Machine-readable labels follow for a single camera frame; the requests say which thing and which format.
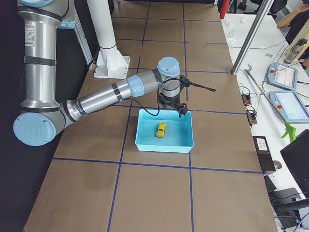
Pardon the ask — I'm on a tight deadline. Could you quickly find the clear water bottle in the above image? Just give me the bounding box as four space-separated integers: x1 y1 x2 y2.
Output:
283 38 308 64

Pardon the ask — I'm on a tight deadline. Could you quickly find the green handled grabber tool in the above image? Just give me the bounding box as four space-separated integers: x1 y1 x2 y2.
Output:
281 122 296 142

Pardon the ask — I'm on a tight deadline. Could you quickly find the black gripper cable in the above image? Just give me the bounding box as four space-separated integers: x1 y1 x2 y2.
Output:
132 74 216 117

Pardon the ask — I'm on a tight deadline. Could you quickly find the brown paper table cover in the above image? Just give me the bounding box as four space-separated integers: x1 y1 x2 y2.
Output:
24 1 277 232

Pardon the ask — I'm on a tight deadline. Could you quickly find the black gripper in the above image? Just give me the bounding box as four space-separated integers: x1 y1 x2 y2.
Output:
158 94 188 117

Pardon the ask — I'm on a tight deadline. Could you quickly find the red object at edge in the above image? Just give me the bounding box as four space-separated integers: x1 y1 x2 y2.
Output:
219 0 231 19

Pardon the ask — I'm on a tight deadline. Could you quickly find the aluminium frame post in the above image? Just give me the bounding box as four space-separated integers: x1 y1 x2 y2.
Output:
231 0 274 75

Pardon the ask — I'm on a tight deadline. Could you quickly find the orange black connector block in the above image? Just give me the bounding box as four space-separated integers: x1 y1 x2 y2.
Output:
241 93 252 106
246 109 257 126

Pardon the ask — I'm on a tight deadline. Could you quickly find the teach pendant tablet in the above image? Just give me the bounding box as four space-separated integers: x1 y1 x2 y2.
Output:
269 90 309 123
267 62 298 90

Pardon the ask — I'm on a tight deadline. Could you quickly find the yellow beetle toy car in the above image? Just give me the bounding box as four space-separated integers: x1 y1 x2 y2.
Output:
156 122 166 138

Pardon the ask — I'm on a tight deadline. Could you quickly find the black monitor stand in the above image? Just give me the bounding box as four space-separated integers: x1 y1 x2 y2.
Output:
268 129 309 229

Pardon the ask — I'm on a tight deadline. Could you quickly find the black box with label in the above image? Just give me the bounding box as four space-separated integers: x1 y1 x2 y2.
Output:
253 136 276 174

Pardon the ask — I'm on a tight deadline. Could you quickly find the light blue plastic bin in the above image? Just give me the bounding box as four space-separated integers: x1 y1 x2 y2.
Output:
135 109 194 153

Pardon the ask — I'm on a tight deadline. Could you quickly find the near teach pendant tablet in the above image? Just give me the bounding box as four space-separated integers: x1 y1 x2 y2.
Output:
269 90 309 123

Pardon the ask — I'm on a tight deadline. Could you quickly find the far teach pendant tablet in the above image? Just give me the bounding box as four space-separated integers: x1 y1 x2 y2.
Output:
267 62 298 90

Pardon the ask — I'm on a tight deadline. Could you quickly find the white pedestal column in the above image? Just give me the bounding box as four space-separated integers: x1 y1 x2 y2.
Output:
87 0 130 79

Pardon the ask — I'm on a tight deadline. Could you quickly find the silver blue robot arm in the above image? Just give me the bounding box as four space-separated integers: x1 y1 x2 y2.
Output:
13 0 189 146

